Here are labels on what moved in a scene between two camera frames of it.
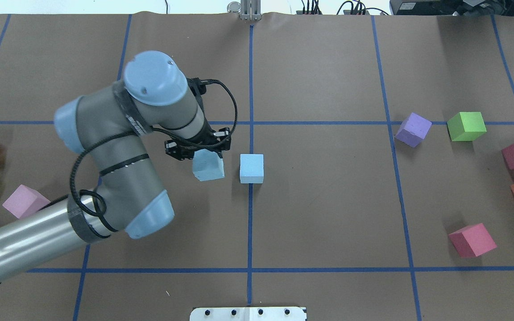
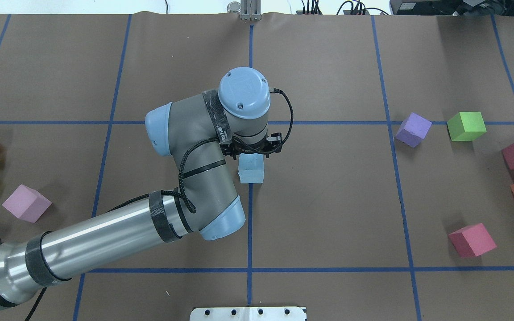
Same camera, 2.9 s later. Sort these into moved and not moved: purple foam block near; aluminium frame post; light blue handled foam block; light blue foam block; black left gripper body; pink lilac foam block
Moved: black left gripper body; light blue foam block
Not moved: pink lilac foam block; light blue handled foam block; aluminium frame post; purple foam block near
